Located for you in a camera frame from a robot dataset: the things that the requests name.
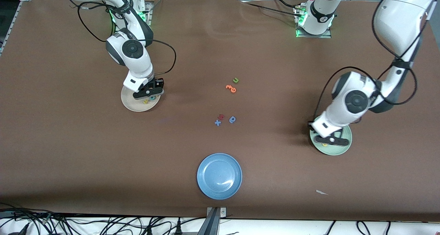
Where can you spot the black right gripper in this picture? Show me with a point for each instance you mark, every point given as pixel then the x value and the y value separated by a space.
pixel 158 83

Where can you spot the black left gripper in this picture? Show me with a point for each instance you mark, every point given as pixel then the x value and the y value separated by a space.
pixel 309 126

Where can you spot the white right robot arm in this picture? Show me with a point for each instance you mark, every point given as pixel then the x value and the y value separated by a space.
pixel 137 64

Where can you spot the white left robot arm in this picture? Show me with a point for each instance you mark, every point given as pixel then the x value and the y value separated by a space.
pixel 330 119

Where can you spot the beige brown round plate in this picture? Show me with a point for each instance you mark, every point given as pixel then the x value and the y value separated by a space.
pixel 132 102

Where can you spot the pale green round plate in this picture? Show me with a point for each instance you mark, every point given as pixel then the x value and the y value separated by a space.
pixel 340 149

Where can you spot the white paper scrap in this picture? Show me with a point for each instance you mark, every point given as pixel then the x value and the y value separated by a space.
pixel 321 192

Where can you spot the blue foam letter a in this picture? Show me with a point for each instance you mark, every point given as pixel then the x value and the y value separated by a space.
pixel 231 120

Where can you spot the brown table cover sheet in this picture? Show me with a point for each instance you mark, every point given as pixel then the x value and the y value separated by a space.
pixel 103 152

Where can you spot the blue round plate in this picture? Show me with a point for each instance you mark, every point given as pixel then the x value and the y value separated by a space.
pixel 219 176

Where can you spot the grey aluminium post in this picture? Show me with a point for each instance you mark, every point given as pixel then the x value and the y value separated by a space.
pixel 213 223

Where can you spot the aluminium table edge rail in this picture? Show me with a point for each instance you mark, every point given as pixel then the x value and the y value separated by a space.
pixel 13 21

